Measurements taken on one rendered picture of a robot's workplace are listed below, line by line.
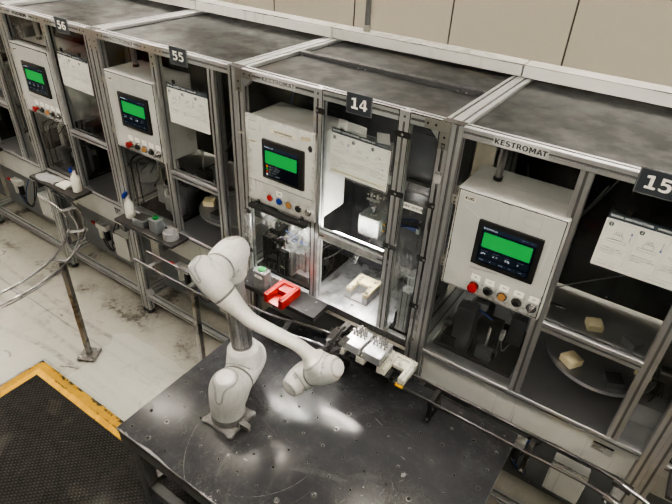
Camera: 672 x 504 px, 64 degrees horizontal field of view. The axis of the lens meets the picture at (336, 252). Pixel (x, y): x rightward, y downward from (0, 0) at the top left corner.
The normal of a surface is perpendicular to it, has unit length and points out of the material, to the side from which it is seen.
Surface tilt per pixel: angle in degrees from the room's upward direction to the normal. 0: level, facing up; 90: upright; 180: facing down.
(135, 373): 0
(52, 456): 0
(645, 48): 90
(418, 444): 0
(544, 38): 90
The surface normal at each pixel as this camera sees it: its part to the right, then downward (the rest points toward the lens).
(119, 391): 0.04, -0.83
